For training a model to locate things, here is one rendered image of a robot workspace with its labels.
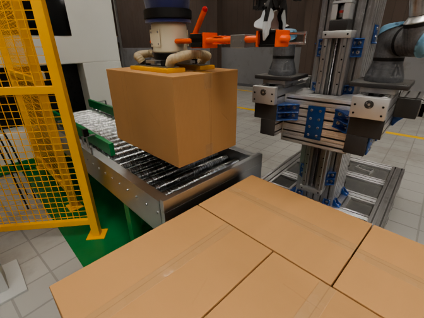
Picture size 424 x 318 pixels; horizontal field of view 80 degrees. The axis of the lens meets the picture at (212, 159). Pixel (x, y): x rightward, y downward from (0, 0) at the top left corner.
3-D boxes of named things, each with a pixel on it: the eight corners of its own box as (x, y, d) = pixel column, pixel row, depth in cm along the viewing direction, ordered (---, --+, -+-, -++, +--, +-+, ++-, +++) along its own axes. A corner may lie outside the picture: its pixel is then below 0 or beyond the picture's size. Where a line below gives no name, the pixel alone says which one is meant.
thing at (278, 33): (255, 47, 87) (255, 30, 85) (267, 46, 92) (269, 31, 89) (276, 47, 81) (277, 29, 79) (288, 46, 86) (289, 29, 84)
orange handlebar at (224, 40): (137, 45, 142) (137, 38, 140) (180, 45, 161) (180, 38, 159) (283, 44, 81) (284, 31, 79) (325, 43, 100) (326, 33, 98)
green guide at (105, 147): (36, 115, 262) (33, 106, 258) (47, 113, 269) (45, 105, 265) (99, 159, 157) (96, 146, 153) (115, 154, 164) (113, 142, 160)
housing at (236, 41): (229, 48, 96) (229, 35, 94) (241, 47, 100) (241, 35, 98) (243, 48, 91) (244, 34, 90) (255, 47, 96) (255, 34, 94)
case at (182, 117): (117, 137, 154) (105, 68, 138) (171, 123, 180) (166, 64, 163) (179, 168, 115) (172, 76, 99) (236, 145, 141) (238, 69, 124)
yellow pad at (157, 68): (130, 69, 133) (129, 59, 131) (147, 68, 139) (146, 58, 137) (167, 74, 110) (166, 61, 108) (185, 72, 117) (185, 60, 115)
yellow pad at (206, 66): (161, 67, 145) (159, 57, 143) (175, 65, 151) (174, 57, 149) (200, 70, 122) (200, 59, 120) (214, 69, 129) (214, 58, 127)
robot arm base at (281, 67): (276, 72, 154) (277, 54, 150) (300, 73, 145) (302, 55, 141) (263, 74, 144) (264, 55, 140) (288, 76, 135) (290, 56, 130)
